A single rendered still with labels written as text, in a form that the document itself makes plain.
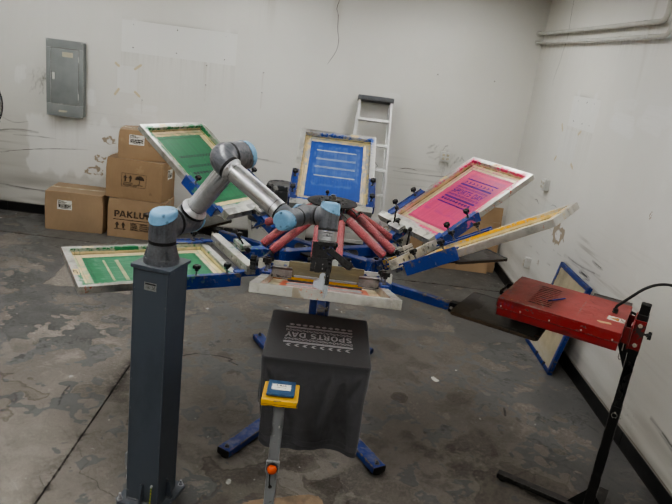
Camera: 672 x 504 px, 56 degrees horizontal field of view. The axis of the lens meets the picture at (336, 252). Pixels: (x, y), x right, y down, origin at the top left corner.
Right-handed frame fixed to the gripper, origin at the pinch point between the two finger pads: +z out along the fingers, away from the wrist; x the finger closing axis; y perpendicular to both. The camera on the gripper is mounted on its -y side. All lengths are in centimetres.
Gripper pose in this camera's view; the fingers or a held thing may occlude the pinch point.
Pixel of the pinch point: (325, 294)
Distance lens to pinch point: 242.3
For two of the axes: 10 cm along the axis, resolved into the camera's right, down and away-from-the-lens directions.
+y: -9.9, -1.2, -0.3
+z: -1.2, 9.9, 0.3
